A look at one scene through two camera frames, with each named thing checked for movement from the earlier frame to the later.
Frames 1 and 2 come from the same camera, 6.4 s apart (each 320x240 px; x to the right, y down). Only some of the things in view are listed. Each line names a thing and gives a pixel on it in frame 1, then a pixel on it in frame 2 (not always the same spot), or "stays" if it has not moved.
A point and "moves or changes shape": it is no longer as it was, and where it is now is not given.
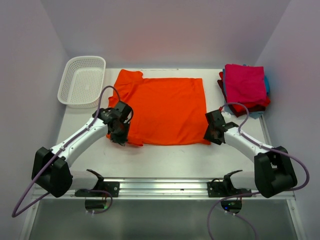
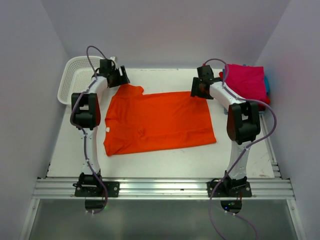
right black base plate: x=217 y=188 stays
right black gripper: x=208 y=137 → x=195 y=91
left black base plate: x=113 y=187 stays
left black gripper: x=121 y=140 → x=122 y=79
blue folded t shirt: x=267 y=86 stays
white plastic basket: x=82 y=82 stays
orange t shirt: x=166 y=111 moves or changes shape
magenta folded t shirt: x=244 y=83 stays
